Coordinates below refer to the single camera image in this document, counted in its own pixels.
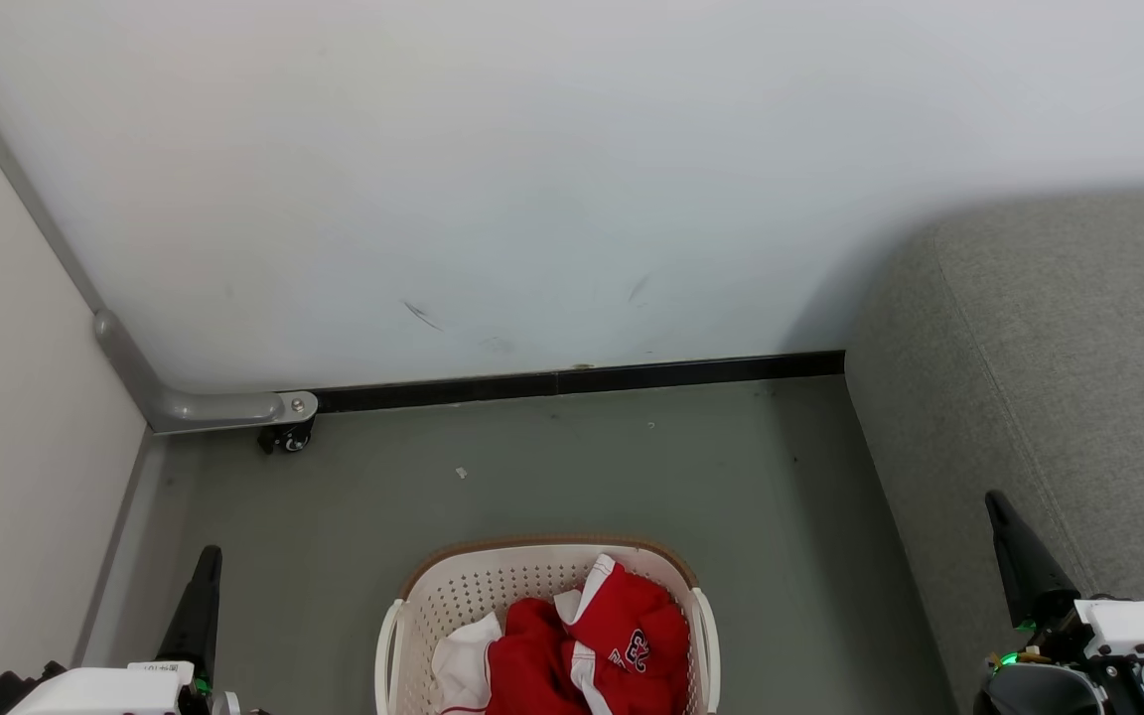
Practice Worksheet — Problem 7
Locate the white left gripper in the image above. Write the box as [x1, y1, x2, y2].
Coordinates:
[0, 544, 241, 715]

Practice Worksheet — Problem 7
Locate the black baseboard strip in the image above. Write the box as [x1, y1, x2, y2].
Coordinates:
[314, 350, 846, 415]

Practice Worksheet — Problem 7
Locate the red jersey with white trim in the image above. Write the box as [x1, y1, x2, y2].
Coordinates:
[554, 554, 692, 715]

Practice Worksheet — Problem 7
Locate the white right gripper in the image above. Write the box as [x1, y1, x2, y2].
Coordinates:
[974, 490, 1144, 715]

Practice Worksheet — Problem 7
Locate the grey fabric sofa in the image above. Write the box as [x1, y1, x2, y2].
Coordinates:
[845, 189, 1144, 715]

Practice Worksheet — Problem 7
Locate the cream perforated laundry basket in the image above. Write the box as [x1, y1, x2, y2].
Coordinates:
[374, 536, 722, 715]

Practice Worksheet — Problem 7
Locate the small black caster wheel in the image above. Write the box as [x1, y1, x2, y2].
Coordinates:
[257, 421, 316, 456]

